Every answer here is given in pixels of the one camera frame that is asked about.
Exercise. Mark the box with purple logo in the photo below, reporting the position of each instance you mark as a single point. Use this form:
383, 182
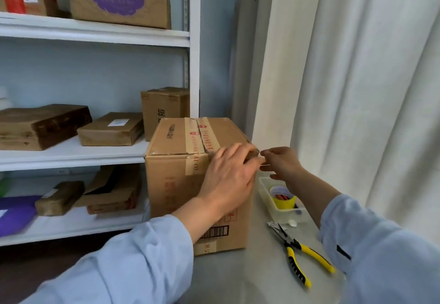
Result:
154, 8

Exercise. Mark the open cardboard box red print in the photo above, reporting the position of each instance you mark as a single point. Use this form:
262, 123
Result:
117, 197

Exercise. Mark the white foam box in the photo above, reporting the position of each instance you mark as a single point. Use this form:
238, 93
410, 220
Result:
4, 101

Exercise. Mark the white metal shelf unit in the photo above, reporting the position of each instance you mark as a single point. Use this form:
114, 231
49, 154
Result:
86, 32

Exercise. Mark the orange thread snips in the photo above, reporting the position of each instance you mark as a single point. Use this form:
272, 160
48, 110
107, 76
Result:
282, 197

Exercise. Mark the white curtain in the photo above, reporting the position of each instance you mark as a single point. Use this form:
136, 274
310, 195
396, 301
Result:
361, 90

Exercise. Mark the small taped brown parcel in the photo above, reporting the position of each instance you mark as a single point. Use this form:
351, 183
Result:
58, 199

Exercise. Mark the dark brown flat box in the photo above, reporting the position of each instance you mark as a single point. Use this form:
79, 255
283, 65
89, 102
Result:
37, 125

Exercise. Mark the clear plastic container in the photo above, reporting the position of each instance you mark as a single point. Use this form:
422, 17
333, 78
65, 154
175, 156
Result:
268, 200

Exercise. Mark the silver table mount disc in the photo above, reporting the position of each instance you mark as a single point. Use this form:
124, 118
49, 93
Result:
292, 223

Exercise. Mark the upright small cardboard box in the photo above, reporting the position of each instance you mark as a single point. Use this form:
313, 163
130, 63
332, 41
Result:
165, 104

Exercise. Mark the person's left forearm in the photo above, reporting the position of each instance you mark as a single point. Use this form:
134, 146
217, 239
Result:
120, 266

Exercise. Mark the green object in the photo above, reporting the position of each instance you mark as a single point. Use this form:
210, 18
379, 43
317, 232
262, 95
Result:
3, 187

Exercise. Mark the flat brown box white label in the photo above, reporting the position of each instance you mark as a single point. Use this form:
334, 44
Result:
103, 135

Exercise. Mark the person's right forearm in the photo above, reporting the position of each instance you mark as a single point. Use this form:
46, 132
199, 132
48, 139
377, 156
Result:
378, 245

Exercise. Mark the person's right hand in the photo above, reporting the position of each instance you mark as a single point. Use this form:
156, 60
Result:
283, 164

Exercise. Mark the person's left hand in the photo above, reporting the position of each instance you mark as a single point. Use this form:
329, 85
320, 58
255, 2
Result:
227, 180

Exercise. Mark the brown cardboard box red print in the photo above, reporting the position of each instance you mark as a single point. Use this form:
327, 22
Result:
172, 183

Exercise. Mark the yellow tape roll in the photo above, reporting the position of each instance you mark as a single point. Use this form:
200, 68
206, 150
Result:
283, 204

